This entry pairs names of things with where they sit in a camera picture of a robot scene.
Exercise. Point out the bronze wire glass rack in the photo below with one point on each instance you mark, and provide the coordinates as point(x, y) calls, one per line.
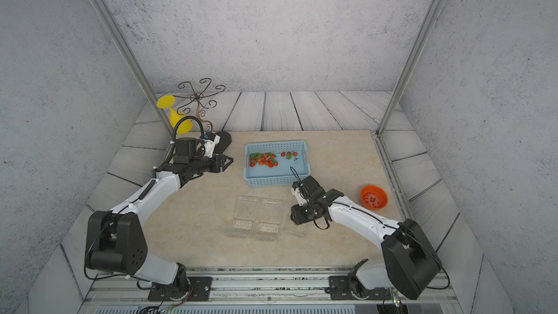
point(196, 108)

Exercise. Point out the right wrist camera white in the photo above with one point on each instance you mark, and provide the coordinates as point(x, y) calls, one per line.
point(298, 191)

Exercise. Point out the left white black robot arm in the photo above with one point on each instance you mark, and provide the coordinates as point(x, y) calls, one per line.
point(115, 239)

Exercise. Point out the strawberry cluster left basket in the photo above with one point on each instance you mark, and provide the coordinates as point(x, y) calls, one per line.
point(263, 159)

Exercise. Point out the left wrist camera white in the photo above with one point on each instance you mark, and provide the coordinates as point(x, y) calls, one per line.
point(210, 142)

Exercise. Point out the right aluminium frame post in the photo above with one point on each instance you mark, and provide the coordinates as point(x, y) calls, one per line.
point(427, 24)

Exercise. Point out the light blue plastic basket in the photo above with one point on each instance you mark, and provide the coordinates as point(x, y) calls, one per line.
point(287, 171)

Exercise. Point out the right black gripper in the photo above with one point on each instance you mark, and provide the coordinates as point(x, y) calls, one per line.
point(297, 216)

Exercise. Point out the aluminium frame post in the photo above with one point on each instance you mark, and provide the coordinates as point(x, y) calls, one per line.
point(427, 24)
point(122, 45)

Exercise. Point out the orange plastic bowl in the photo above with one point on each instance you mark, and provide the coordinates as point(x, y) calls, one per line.
point(374, 198)

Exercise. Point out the strawberry cluster right basket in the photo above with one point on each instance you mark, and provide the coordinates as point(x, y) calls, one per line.
point(290, 155)

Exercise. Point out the clear clamshell container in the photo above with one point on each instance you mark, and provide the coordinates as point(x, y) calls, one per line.
point(245, 217)
point(269, 220)
point(290, 228)

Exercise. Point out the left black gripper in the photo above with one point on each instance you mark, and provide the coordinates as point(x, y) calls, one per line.
point(218, 162)

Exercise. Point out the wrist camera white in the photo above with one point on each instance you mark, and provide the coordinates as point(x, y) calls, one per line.
point(298, 191)
point(210, 142)

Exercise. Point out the left aluminium frame post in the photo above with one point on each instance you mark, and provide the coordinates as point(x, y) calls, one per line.
point(122, 45)

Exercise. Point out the strawberry cluster basket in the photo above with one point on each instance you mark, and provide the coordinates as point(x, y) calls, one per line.
point(290, 155)
point(263, 159)

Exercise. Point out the yellow plastic wine glass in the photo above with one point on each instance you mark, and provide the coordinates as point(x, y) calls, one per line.
point(166, 103)

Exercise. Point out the aluminium mounting rail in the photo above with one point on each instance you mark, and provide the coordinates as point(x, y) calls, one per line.
point(269, 290)

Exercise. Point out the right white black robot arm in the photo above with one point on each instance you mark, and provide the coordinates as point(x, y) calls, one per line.
point(409, 260)

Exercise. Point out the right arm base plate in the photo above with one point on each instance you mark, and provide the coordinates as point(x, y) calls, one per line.
point(347, 288)

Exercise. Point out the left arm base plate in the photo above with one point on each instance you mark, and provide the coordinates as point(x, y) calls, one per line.
point(191, 289)

